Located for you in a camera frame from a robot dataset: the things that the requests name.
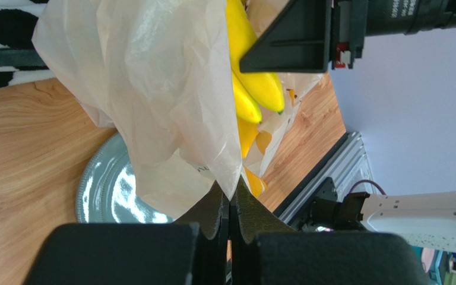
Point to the grey round plate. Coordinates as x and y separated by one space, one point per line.
107 189

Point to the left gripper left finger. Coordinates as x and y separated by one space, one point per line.
191 250

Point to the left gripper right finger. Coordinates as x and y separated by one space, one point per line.
266 250

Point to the zebra striped towel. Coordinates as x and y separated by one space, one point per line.
19 62

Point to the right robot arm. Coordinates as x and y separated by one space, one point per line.
393 64

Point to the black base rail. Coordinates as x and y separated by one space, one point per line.
343 170

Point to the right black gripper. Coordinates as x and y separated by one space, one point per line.
298 40

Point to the translucent plastic bag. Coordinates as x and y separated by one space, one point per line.
160 73

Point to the yellow banana bunch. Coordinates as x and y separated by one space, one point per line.
251 90

